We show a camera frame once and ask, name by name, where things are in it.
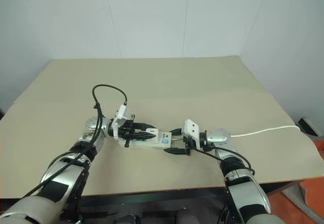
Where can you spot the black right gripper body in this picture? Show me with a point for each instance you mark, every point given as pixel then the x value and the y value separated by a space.
pixel 189 145

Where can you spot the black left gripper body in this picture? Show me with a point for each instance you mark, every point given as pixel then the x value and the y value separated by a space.
pixel 125 130

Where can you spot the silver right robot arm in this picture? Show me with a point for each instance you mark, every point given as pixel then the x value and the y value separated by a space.
pixel 217 136

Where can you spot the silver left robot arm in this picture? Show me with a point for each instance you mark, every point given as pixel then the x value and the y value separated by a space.
pixel 92 125

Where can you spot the white power strip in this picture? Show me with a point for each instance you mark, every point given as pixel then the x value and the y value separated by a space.
pixel 158 146

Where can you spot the black grey box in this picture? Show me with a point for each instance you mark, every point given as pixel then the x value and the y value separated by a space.
pixel 309 125

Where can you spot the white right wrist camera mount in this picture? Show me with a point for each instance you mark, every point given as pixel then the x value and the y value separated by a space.
pixel 191 128

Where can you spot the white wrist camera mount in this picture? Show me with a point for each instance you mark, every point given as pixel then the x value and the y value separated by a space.
pixel 119 113
pixel 191 128

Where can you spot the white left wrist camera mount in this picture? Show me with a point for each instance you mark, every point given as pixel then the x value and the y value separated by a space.
pixel 119 113

